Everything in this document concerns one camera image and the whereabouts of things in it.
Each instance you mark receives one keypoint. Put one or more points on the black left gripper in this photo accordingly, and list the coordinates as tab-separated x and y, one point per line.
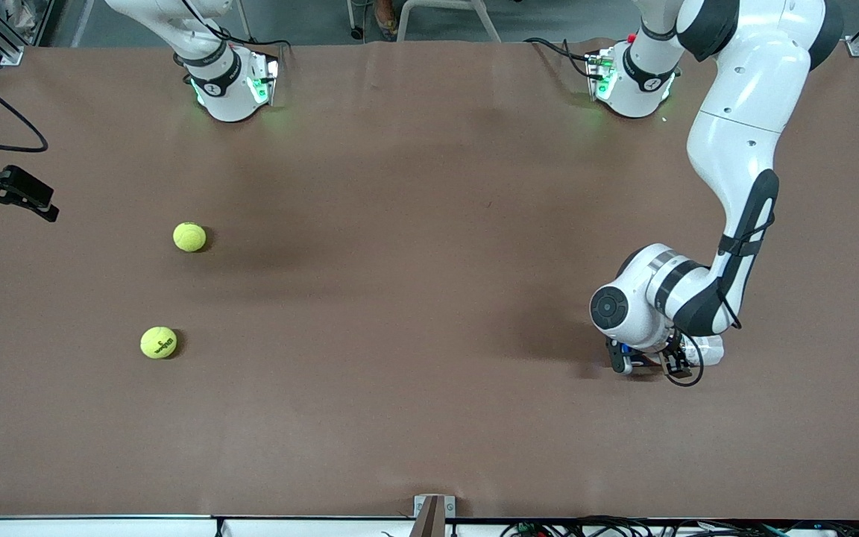
674	361

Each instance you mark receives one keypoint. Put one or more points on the yellow tennis ball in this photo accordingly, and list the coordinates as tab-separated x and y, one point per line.
189	236
158	342

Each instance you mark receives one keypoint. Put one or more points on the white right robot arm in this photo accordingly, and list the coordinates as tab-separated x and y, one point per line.
228	89

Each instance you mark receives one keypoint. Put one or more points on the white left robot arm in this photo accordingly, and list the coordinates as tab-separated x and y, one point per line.
735	112

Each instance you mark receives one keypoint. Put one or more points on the brown wooden strip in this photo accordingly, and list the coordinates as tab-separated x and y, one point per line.
428	522

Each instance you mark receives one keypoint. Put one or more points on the white pole with caster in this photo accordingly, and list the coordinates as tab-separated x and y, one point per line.
359	19

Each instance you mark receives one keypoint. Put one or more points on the grey metal bracket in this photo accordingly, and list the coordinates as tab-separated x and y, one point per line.
450	506

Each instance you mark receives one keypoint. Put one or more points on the white table edge rail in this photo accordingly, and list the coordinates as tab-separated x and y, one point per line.
64	528

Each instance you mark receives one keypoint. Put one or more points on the white metal stool frame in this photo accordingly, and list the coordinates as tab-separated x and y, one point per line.
488	22

